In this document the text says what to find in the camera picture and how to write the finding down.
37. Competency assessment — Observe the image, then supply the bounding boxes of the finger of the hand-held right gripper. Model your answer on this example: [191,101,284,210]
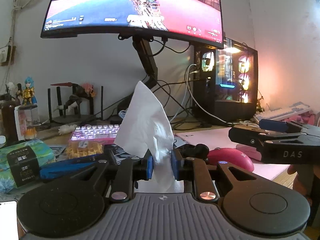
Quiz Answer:
[259,119,320,137]
[228,127,303,153]

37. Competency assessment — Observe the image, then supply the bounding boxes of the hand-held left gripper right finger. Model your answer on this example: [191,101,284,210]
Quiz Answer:
[171,149,258,203]

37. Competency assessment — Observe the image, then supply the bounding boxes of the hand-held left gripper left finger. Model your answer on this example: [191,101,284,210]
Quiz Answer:
[69,155,154,203]

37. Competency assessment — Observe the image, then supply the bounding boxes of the white paper tissue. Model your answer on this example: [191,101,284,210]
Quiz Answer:
[114,81,185,193]

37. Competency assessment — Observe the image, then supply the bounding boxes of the person's right hand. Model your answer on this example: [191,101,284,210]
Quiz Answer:
[287,165,313,201]

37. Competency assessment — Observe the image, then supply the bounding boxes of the white and blue keyboard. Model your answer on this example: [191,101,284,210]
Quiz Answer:
[253,101,313,125]

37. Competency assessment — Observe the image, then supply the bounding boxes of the light pink computer mouse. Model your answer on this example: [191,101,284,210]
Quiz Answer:
[237,144,263,161]

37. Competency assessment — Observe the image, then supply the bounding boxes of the small dark figurine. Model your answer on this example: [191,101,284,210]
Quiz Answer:
[256,89,267,113]

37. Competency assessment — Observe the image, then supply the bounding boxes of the hot pink computer mouse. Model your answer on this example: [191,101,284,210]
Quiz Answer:
[207,147,255,173]

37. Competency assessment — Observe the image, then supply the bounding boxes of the black round object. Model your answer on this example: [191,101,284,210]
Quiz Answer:
[182,143,210,160]

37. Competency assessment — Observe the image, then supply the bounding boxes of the black glass computer case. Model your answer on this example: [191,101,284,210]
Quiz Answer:
[194,37,258,123]

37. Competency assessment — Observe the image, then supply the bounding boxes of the pink mouse pad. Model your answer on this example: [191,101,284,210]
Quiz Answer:
[174,127,298,181]

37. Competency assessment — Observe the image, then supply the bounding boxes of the pink backlit keyboard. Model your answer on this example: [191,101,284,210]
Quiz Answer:
[69,124,123,146]

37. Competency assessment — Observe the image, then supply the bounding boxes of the yellow bumpy toy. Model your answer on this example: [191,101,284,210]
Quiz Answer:
[65,139,105,159]

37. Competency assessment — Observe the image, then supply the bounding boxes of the black router with antennas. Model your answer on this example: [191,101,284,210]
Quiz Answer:
[47,86,105,125]

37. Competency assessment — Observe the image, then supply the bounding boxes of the white bumpy toy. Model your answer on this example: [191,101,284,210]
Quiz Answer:
[58,123,78,136]

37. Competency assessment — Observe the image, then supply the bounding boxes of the black printed desk mat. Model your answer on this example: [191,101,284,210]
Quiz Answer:
[49,144,142,162]

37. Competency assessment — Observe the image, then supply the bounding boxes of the pink-haired figurine with sword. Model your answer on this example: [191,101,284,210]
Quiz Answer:
[50,81,97,117]

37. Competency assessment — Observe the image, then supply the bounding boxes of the green tissue pack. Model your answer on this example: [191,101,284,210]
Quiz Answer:
[0,138,57,193]

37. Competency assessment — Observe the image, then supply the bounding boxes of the clear figurine box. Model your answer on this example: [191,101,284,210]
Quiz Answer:
[14,104,41,141]

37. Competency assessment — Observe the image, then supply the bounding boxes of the blue-haired gold figurine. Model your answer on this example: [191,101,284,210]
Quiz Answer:
[21,75,38,107]

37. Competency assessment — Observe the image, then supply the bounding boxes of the brown bottle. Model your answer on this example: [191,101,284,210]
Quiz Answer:
[0,93,20,143]

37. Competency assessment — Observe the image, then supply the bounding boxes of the white smartphone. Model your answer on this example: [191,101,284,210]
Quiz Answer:
[0,199,20,240]

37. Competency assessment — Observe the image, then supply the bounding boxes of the white artificial flower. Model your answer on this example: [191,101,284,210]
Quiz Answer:
[5,81,16,96]

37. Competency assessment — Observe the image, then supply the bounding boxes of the curved computer monitor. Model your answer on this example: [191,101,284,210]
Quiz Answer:
[41,0,225,50]

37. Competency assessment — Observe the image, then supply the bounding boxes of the white coiled desk cable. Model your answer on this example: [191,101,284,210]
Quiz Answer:
[239,120,261,128]

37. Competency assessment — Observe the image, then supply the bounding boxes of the white computer cable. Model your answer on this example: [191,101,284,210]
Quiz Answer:
[184,63,235,127]

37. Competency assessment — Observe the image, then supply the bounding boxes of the tangle of black cables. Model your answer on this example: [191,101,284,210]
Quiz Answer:
[107,37,235,131]

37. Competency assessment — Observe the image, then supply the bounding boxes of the white wall socket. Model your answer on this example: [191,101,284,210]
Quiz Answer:
[0,45,16,67]

